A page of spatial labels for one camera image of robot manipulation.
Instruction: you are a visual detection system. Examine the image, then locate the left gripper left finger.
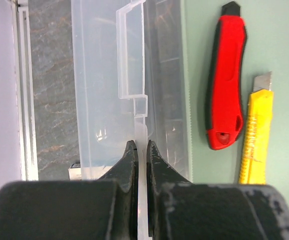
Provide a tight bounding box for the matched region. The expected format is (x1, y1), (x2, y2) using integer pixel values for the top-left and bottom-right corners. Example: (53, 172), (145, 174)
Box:
(0, 140), (138, 240)

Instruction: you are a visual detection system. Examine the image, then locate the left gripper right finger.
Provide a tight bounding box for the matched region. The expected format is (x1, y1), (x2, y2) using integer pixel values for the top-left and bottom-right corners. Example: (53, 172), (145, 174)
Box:
(146, 140), (289, 240)

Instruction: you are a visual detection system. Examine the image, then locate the yellow utility knife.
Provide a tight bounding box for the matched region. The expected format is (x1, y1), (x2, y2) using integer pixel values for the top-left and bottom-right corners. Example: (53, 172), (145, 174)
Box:
(238, 72), (274, 185)

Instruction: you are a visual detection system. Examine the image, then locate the red black utility knife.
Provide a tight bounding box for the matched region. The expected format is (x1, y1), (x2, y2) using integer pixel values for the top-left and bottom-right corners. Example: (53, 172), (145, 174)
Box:
(205, 1), (247, 150)

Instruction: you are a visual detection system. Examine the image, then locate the green plastic tool box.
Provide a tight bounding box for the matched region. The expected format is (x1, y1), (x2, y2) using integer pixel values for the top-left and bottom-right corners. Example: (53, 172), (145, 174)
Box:
(70, 0), (289, 240)

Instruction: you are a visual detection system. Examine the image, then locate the aluminium frame rail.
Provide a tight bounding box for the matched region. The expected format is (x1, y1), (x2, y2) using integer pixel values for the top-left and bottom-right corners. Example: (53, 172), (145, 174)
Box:
(10, 0), (39, 181)

